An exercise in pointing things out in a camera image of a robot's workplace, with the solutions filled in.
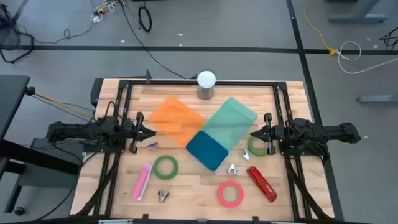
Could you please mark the blue plastic bin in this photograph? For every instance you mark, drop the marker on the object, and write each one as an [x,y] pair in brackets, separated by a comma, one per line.
[206,150]

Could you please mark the green tape roll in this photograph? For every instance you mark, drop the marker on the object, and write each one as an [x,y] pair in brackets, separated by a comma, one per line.
[250,149]
[155,168]

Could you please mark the pink tape roll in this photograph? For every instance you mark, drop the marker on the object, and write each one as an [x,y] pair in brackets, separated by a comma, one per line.
[219,194]

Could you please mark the white bulb table lamp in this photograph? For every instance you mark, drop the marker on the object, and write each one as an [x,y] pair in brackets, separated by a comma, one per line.
[206,79]

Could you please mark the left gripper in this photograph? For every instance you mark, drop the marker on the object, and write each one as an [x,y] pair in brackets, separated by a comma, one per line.
[134,137]

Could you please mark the pink stapler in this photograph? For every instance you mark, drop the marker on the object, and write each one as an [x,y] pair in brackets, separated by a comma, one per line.
[141,183]

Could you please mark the black desk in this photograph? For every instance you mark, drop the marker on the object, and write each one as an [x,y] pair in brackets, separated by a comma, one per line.
[12,102]

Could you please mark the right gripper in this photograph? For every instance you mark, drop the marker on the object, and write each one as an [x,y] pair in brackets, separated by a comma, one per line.
[270,137]

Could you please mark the dark grey staple remover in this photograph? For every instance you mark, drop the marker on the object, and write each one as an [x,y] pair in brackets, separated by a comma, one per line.
[162,194]

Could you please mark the grey desk foot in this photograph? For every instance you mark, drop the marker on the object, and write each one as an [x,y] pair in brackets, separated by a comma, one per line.
[357,18]
[379,99]

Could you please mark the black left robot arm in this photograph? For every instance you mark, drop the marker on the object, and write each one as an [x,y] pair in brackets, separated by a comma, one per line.
[77,130]

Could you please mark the black aluminium rig frame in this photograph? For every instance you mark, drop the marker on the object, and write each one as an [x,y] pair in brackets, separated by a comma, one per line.
[242,82]

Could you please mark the mint green translucent bin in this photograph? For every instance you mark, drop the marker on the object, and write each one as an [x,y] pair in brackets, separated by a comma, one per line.
[230,124]

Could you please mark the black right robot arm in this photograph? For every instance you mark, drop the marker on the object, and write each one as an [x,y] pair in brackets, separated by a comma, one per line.
[339,132]

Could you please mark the orange translucent plastic bin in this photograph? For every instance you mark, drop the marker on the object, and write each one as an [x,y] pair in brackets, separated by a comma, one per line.
[174,119]

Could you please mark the purple staple remover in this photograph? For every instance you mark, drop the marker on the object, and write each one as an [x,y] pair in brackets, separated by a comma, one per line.
[153,146]

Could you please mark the red stapler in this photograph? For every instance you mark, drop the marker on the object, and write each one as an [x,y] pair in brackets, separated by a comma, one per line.
[261,184]

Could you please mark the black round knob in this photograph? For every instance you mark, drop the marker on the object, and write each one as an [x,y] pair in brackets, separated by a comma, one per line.
[30,91]

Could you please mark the grey power box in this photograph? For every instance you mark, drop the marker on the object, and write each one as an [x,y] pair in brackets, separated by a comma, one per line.
[38,143]

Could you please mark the black desk leg frame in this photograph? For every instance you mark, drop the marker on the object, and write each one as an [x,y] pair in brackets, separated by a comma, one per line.
[37,158]

